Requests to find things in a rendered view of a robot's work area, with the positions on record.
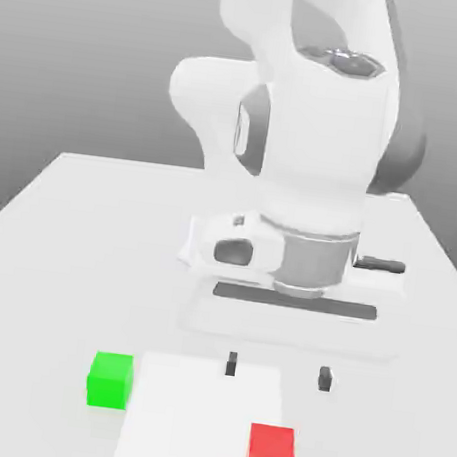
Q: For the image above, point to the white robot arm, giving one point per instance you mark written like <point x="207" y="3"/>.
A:
<point x="323" y="143"/>

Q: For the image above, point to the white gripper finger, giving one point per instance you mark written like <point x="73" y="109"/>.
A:
<point x="325" y="379"/>
<point x="231" y="364"/>

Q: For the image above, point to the small green cube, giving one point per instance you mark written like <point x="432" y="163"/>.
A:
<point x="109" y="381"/>

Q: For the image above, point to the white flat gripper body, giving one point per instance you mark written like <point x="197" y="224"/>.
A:
<point x="289" y="324"/>

